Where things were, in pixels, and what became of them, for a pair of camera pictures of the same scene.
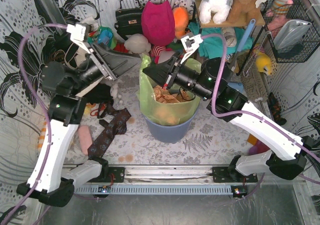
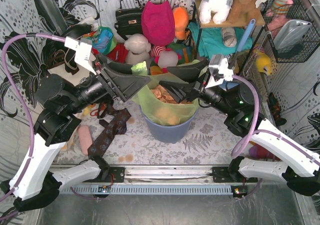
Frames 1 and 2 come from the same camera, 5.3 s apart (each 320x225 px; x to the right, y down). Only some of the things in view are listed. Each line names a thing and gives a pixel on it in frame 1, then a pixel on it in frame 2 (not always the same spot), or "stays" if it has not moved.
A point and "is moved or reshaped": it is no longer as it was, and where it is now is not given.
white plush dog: x=216 y=3 stays
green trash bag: x=170 y=114 is moved or reshaped
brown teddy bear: x=246 y=4 stays
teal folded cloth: x=214 y=46 stays
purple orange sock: x=258 y=146 stays
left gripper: x=100 y=62 → x=105 y=80
